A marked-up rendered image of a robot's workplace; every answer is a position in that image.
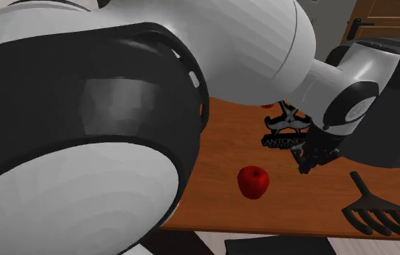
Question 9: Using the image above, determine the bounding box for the black slotted spatula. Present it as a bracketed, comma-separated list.
[341, 170, 400, 238]

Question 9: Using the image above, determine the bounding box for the brown wooden table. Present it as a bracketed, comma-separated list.
[160, 96, 400, 243]

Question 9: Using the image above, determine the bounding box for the red apple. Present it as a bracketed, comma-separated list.
[236, 165, 271, 201]

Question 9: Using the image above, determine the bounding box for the brown wooden door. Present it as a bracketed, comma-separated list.
[340, 0, 400, 46]

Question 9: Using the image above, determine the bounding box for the large dark grey appliance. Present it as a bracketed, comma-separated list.
[325, 36, 400, 170]

